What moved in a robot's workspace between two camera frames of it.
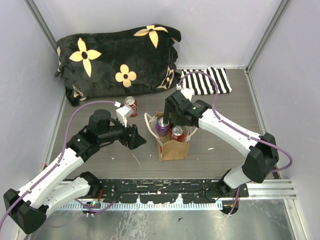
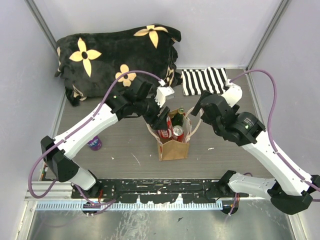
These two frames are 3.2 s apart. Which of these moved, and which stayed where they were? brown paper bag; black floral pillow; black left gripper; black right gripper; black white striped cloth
Moved: black right gripper; black left gripper
Stayed: brown paper bag; black white striped cloth; black floral pillow
